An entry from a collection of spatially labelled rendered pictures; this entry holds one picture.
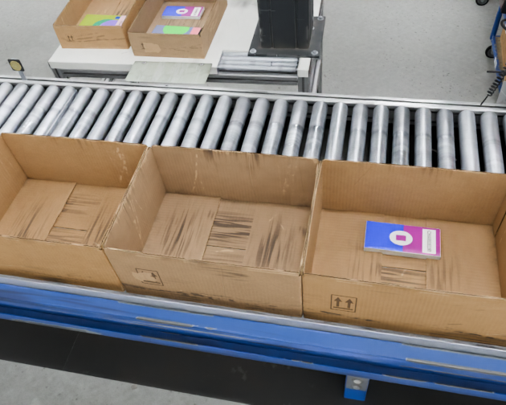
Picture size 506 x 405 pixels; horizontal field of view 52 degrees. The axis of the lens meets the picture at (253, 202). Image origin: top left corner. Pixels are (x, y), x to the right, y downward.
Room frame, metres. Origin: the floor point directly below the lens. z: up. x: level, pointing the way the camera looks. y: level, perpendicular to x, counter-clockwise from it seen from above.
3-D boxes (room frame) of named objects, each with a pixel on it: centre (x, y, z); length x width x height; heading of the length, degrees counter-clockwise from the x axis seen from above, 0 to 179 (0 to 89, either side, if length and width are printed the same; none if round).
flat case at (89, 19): (1.89, 0.49, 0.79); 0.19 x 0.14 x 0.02; 72
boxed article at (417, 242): (0.63, -0.31, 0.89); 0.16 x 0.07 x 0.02; 72
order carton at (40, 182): (0.81, 0.45, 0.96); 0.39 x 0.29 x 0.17; 72
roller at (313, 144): (1.08, -0.19, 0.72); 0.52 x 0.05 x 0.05; 162
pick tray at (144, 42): (1.86, 0.18, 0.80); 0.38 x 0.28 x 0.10; 162
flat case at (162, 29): (1.76, 0.21, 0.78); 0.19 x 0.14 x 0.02; 69
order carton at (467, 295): (0.57, -0.30, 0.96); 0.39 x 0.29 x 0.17; 72
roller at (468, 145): (0.94, -0.62, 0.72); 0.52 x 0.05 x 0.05; 162
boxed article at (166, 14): (1.95, 0.17, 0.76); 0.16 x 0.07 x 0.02; 72
